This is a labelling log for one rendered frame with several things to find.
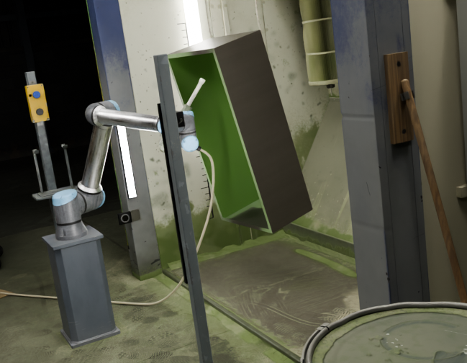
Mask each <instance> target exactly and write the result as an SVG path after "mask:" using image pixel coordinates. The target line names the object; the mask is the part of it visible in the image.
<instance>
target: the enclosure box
mask: <svg viewBox="0 0 467 363"><path fill-rule="evenodd" d="M168 63H169V67H170V70H171V73H172V76H173V80H174V82H175V85H176V88H177V90H178V94H179V96H180V99H181V103H182V105H183V106H184V105H185V104H187V102H188V101H189V99H190V97H191V95H192V94H193V92H194V90H195V88H196V86H197V85H198V83H199V79H200V78H202V79H204V80H205V82H204V83H203V84H202V86H201V88H200V90H199V92H198V93H197V95H196V97H195V98H194V100H193V102H192V103H191V106H190V107H192V109H191V111H192V112H193V113H194V122H195V128H196V137H197V139H198V141H199V146H200V147H201V149H203V150H205V151H206V152H207V153H208V154H209V155H210V156H211V157H212V159H213V162H214V200H215V202H216V204H217V208H218V210H219V214H220V217H221V219H222V220H224V221H227V222H230V223H235V224H238V225H243V226H246V227H249V228H254V229H257V230H261V231H265V232H268V233H275V232H276V231H277V230H280V229H281V228H283V227H284V226H286V225H288V224H289V223H291V222H293V221H295V220H296V219H298V218H300V217H301V216H302V215H305V214H306V213H308V212H309V211H311V210H313V208H312V203H311V201H310V198H309V194H308V191H307V187H306V184H305V181H304V177H303V173H302V171H301V166H300V164H299V159H298V157H297V154H296V149H295V147H294V142H293V140H292V136H291V133H290V129H289V125H288V122H287V119H286V115H285V112H284V108H283V105H282V103H281V98H280V95H279V92H278V88H277V85H276V81H275V78H274V75H273V71H272V68H271V64H270V61H269V58H268V54H267V51H266V47H265V44H264V41H263V37H262V34H261V31H260V30H255V31H250V32H243V33H238V34H233V35H225V36H221V37H213V38H209V39H206V40H203V41H201V42H198V43H196V44H193V45H190V46H188V47H186V48H183V49H180V50H177V51H175V52H173V53H170V54H168ZM199 155H200V158H201V162H202V164H203V167H204V170H205V173H206V175H207V178H208V181H209V185H210V187H211V189H212V165H211V161H210V159H209V157H208V156H207V155H206V154H205V153H203V152H201V151H199Z"/></svg>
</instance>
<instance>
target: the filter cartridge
mask: <svg viewBox="0 0 467 363"><path fill-rule="evenodd" d="M299 7H300V12H301V17H302V20H303V22H302V24H303V37H304V48H305V52H306V61H307V73H308V78H309V85H310V86H319V85H327V84H328V85H327V88H328V89H330V94H331V96H332V88H334V87H335V85H334V84H336V83H338V79H337V66H336V57H335V44H334V35H333V28H332V13H331V6H330V0H299Z"/></svg>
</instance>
